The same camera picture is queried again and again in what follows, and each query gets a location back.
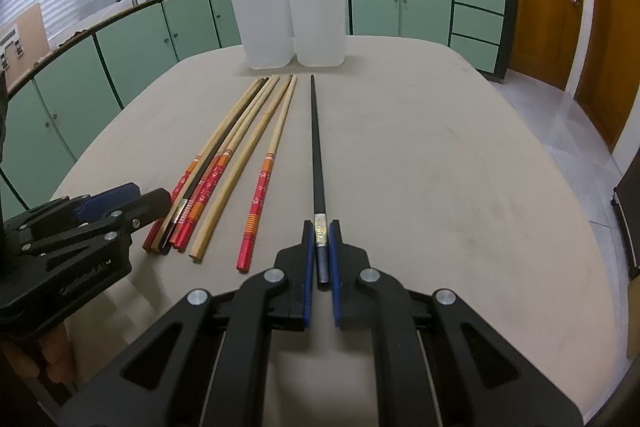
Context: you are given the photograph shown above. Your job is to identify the plain bamboo chopstick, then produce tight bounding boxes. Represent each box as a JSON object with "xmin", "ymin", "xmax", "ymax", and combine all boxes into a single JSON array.
[{"xmin": 190, "ymin": 75, "xmax": 297, "ymax": 263}]

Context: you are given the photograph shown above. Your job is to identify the dark cabinet at right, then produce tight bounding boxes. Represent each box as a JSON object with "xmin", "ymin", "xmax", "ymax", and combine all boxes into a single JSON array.
[{"xmin": 612, "ymin": 157, "xmax": 640, "ymax": 280}]

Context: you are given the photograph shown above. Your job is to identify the left hand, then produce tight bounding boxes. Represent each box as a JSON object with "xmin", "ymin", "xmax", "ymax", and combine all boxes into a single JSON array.
[{"xmin": 1, "ymin": 323, "xmax": 77, "ymax": 385}]

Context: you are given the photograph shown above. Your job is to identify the green lower kitchen cabinets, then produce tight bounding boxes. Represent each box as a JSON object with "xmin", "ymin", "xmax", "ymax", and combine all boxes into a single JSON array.
[{"xmin": 1, "ymin": 0, "xmax": 518, "ymax": 218}]

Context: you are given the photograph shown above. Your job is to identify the white double utensil holder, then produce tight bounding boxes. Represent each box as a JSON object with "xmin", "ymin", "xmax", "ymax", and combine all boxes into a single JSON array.
[{"xmin": 231, "ymin": 0, "xmax": 347, "ymax": 70}]

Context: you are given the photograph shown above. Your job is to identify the cardboard box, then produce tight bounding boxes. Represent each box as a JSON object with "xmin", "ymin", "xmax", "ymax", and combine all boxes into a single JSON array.
[{"xmin": 1, "ymin": 3, "xmax": 50, "ymax": 90}]

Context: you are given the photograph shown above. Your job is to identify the black chopstick gold band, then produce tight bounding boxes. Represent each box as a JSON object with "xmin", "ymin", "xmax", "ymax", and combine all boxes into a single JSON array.
[{"xmin": 310, "ymin": 75, "xmax": 331, "ymax": 289}]

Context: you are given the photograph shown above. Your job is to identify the dark chopstick patterned end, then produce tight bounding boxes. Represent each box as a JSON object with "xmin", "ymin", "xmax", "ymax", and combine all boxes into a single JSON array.
[{"xmin": 151, "ymin": 77, "xmax": 268, "ymax": 255}]

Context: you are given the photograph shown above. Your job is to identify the bamboo chopstick dark red end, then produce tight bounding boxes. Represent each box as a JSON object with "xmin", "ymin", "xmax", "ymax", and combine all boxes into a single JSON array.
[{"xmin": 142, "ymin": 77, "xmax": 267, "ymax": 253}]

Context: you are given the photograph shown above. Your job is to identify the bamboo chopstick orange red end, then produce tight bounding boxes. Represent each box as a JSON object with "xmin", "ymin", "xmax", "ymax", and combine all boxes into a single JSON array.
[{"xmin": 169, "ymin": 74, "xmax": 281, "ymax": 253}]

